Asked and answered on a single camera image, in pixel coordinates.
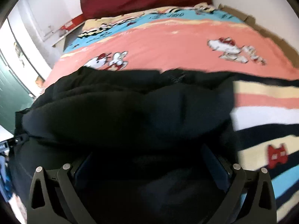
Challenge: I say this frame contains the dark navy padded jacket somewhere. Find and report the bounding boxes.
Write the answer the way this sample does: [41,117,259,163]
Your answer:
[8,67,236,223]

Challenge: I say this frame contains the green metal door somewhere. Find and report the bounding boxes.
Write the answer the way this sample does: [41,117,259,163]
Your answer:
[0,53,34,133]

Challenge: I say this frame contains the blue white patterned cloth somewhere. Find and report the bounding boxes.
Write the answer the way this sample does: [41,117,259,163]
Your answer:
[1,153,15,202]

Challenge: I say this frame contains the white framed window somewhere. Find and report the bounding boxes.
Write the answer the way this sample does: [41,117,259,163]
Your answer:
[1,19,51,98]

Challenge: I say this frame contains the white bedside shelf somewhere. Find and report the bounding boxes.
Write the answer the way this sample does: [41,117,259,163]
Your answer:
[52,22,85,54]

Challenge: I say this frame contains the red white box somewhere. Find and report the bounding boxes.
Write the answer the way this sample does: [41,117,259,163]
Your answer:
[60,14,85,31]

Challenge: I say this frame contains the pink Hello Kitty blanket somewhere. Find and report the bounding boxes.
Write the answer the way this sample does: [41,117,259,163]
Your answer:
[44,3,298,223]

